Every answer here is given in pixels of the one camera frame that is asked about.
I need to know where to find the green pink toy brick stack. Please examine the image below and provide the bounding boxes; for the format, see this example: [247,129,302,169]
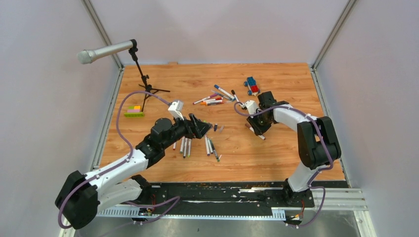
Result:
[124,106,144,118]

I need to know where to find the red capped white marker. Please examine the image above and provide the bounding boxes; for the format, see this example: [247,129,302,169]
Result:
[205,101,232,106]

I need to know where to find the dark blue capped marker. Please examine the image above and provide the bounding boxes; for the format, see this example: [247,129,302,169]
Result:
[207,138,213,154]

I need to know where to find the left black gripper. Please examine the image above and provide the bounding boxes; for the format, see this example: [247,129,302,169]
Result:
[162,113,212,150]

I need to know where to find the black microphone tripod stand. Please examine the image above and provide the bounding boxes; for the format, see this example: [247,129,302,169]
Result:
[128,46,170,112]

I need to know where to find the blue capped white marker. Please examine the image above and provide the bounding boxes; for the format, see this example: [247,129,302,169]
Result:
[214,84,235,101]

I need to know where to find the silver microphone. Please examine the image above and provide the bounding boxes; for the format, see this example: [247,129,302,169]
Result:
[77,39,137,64]

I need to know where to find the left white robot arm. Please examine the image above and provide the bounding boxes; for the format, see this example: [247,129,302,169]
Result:
[55,114,212,230]

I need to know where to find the black capped white marker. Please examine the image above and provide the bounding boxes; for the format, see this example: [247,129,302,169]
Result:
[231,90,240,102]

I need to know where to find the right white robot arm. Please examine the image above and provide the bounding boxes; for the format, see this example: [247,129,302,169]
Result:
[244,91,341,206]

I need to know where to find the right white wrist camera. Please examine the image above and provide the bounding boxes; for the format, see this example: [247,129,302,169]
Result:
[245,100,259,115]

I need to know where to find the brown capped white marker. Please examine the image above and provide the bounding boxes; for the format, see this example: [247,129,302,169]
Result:
[245,123,266,140]

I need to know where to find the silver grey pen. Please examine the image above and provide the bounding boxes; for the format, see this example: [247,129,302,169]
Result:
[209,138,220,162]

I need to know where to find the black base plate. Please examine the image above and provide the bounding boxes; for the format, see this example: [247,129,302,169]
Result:
[133,181,314,216]

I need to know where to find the light green white marker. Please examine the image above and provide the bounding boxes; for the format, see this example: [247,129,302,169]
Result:
[187,139,192,157]

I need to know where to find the orange capped white marker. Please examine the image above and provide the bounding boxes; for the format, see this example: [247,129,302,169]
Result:
[200,100,223,106]

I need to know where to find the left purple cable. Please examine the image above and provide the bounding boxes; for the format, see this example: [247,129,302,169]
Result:
[57,91,181,230]

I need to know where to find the blue red toy brick car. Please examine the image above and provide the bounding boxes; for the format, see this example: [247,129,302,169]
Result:
[244,77,260,96]

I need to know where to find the grey slotted cable duct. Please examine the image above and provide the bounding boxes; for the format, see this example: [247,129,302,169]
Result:
[96,206,287,221]

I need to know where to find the grey capped marker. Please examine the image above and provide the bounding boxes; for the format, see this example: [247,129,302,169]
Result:
[211,90,232,101]

